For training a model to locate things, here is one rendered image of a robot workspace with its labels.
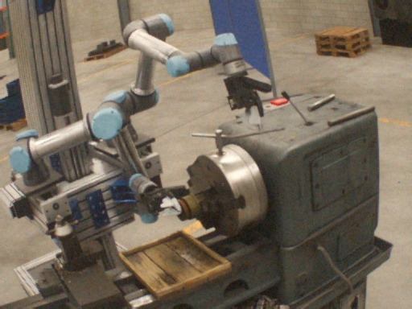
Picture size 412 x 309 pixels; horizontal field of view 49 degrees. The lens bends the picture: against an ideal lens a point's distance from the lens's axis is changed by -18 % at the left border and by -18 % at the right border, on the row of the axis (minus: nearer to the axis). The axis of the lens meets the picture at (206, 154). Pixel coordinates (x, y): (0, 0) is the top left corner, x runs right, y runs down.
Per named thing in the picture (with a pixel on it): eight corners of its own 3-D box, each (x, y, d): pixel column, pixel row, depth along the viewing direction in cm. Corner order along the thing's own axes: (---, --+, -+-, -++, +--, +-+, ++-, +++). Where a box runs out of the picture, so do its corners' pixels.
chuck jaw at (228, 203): (224, 189, 191) (241, 194, 180) (227, 202, 192) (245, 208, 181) (196, 199, 186) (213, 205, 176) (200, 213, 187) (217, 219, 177)
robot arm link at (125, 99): (102, 124, 241) (96, 96, 236) (125, 114, 248) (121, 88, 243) (113, 127, 231) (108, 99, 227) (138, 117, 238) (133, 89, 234)
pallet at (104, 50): (107, 51, 1448) (105, 39, 1434) (129, 47, 1415) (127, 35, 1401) (84, 62, 1347) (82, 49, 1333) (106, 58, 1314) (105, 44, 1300)
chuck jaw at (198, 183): (215, 189, 197) (200, 160, 200) (219, 184, 193) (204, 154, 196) (188, 199, 192) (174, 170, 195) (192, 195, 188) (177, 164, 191)
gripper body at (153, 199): (154, 218, 188) (142, 207, 198) (175, 210, 191) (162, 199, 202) (150, 199, 185) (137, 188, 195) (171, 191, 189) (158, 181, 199)
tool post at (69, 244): (78, 247, 182) (71, 224, 178) (84, 255, 175) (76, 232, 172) (63, 253, 178) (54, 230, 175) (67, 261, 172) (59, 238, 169)
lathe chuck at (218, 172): (216, 208, 216) (208, 135, 202) (261, 241, 191) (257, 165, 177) (196, 216, 212) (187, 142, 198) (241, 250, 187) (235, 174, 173)
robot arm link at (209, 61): (185, 55, 189) (200, 47, 180) (209, 48, 195) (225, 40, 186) (192, 74, 190) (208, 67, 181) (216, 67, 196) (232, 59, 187)
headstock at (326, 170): (322, 166, 253) (315, 89, 240) (385, 191, 214) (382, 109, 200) (221, 212, 228) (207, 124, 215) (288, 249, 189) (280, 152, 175)
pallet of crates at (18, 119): (39, 107, 920) (33, 69, 892) (61, 107, 874) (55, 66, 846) (-3, 129, 832) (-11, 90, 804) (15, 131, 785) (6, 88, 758)
